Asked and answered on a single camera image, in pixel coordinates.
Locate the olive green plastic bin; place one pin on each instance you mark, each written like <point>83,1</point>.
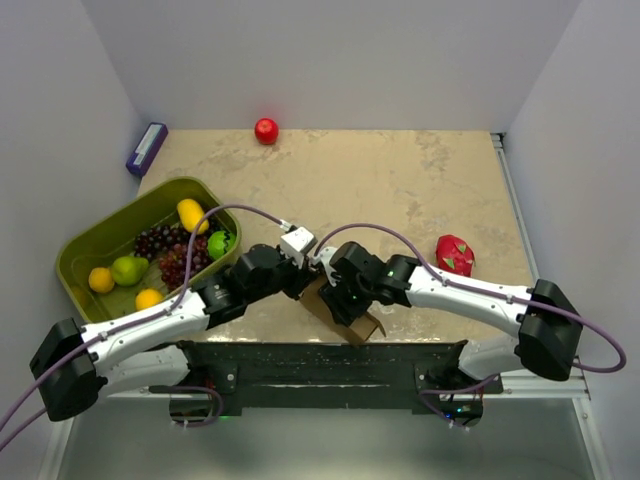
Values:
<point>113,237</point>

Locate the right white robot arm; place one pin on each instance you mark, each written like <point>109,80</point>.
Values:
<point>536,331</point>

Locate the purple grape bunch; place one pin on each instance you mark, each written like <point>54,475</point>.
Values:
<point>158,240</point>

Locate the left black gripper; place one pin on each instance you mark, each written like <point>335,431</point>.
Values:
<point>302,278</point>

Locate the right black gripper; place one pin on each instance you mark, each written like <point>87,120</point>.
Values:
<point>342,309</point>

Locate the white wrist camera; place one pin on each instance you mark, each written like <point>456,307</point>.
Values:
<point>322,261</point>
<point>296,243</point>

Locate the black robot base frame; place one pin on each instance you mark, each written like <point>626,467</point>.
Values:
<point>230,378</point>

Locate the purple rectangular box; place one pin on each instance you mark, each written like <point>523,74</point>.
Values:
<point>146,150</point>

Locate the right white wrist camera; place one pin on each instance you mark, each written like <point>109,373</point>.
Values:
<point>322,261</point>

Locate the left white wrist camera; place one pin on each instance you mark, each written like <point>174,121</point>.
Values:
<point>296,243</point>

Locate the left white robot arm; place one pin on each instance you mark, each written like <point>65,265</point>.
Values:
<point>71,364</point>

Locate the yellow mango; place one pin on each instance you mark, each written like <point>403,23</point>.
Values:
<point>192,216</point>

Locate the green striped toy fruit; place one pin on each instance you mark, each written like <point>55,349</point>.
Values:
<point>220,243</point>

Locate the red dragon fruit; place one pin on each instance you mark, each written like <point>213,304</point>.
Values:
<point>454,255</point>

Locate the red apple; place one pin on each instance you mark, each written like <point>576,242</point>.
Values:
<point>266,131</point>

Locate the red grape bunch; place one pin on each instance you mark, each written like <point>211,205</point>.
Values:
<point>173,264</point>

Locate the green pear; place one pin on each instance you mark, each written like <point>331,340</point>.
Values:
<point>127,271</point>

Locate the orange fruit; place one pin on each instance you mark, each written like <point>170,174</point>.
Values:
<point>148,298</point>
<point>100,280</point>

